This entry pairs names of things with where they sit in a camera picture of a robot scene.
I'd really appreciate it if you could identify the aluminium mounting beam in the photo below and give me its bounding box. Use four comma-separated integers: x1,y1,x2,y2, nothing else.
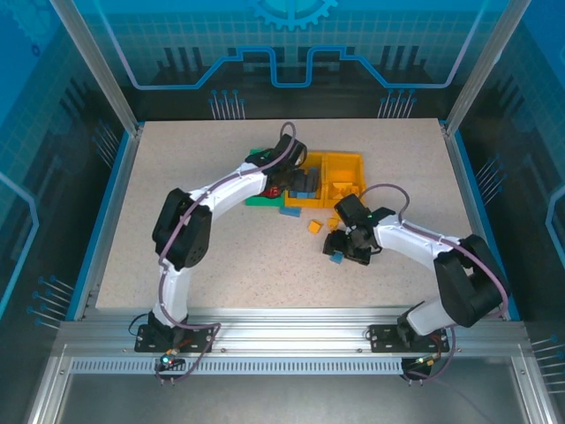
56,307,529,360

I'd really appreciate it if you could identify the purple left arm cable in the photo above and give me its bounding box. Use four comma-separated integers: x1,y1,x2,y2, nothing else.
154,121,298,385

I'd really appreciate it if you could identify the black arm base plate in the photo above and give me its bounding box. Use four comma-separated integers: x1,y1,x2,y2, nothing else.
368,323,451,354
134,324,216,354

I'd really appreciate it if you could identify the aluminium frame post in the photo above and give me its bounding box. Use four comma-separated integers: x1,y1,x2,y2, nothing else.
443,0,533,136
49,0,145,136

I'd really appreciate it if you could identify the blue table edge trim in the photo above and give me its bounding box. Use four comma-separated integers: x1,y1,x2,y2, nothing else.
452,132,522,322
64,130,133,322

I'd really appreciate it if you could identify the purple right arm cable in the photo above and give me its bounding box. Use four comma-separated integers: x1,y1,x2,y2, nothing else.
359,183,509,384

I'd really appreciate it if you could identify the slotted metal cable duct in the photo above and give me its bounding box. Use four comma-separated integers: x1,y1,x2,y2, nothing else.
69,358,410,376

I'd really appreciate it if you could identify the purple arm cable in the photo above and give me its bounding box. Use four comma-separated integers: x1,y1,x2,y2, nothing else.
359,183,509,384
154,121,298,385

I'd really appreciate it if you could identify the green plastic bin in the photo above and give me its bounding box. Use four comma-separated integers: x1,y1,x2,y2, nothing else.
245,148,288,208

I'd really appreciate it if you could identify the yellow plastic bin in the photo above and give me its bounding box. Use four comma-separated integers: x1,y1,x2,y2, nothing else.
282,152,329,209
323,152,369,209

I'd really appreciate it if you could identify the grey metal sheet panel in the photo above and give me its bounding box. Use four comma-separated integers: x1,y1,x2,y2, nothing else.
56,375,529,424

